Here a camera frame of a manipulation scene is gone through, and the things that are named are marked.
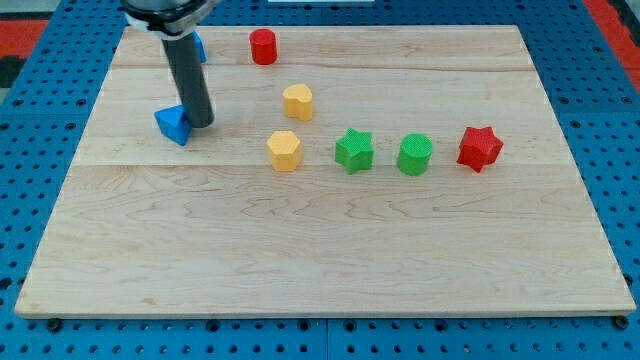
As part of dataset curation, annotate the blue cube block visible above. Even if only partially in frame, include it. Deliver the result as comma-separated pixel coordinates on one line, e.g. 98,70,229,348
193,32,207,63

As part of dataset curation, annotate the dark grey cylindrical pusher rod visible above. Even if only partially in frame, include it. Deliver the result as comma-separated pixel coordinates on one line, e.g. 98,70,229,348
163,33,215,129

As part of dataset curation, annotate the yellow heart block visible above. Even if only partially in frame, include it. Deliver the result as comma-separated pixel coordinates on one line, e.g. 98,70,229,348
282,83,313,121

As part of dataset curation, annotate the blue triangle block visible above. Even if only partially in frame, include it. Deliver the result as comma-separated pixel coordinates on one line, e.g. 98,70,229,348
154,105,192,146

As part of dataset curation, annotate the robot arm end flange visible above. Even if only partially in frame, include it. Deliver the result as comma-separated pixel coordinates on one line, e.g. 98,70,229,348
120,0,221,40

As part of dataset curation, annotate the green cylinder block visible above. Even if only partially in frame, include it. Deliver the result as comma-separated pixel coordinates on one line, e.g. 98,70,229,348
396,133,433,176

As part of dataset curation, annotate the yellow hexagon block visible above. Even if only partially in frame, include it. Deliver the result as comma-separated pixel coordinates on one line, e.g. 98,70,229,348
266,131,302,172

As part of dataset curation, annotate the red star block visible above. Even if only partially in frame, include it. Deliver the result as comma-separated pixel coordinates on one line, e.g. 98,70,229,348
456,127,504,173

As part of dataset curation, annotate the red cylinder block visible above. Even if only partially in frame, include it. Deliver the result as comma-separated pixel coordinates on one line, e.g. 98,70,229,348
249,28,278,65

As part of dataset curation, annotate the green star block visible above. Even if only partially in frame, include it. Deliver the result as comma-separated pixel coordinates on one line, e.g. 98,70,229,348
334,128,375,175

